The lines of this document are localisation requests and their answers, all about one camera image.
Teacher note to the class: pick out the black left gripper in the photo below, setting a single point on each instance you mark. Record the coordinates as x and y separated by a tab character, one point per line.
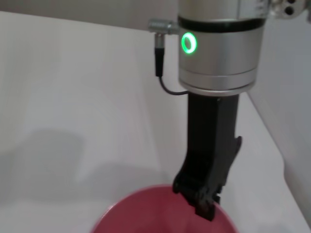
206	136

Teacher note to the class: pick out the pink plastic bowl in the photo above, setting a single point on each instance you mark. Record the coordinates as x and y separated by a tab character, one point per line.
145	213

